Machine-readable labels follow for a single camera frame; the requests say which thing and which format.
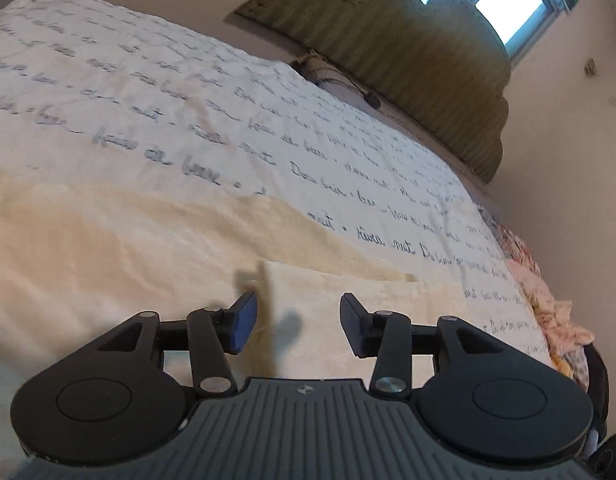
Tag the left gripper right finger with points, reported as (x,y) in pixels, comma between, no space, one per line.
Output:
(385,336)

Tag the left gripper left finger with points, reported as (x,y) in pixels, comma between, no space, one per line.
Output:
(214,334)

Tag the cream white pants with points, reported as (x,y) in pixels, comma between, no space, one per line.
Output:
(76,260)

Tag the floral patterned blanket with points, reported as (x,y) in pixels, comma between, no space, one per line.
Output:
(512,245)

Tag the striped pillow at headboard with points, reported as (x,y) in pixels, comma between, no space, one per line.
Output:
(316,68)

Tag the white bedspread with script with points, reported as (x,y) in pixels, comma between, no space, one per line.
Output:
(96,94)

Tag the green scalloped headboard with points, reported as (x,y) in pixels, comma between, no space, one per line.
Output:
(439,61)

